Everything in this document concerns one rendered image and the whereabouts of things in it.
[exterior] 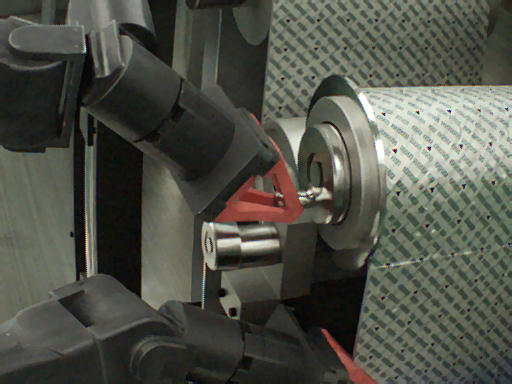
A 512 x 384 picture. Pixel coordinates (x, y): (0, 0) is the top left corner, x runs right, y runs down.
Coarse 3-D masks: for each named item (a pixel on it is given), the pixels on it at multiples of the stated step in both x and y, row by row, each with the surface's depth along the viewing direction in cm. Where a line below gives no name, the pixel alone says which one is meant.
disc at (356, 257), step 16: (336, 80) 81; (320, 96) 84; (336, 96) 81; (352, 96) 78; (368, 112) 76; (368, 128) 76; (368, 144) 76; (384, 160) 75; (384, 176) 75; (384, 192) 75; (384, 208) 76; (368, 224) 78; (320, 240) 87; (368, 240) 78; (336, 256) 84; (352, 256) 81; (368, 256) 78
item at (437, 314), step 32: (448, 256) 81; (480, 256) 82; (384, 288) 80; (416, 288) 82; (448, 288) 83; (480, 288) 84; (384, 320) 82; (416, 320) 83; (448, 320) 85; (480, 320) 86; (384, 352) 84; (416, 352) 85; (448, 352) 87; (480, 352) 88
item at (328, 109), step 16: (320, 112) 82; (336, 112) 80; (352, 112) 78; (352, 128) 77; (352, 144) 77; (352, 160) 78; (368, 160) 76; (352, 176) 78; (368, 176) 76; (352, 192) 78; (368, 192) 77; (352, 208) 78; (368, 208) 77; (336, 224) 82; (352, 224) 79; (336, 240) 82; (352, 240) 79
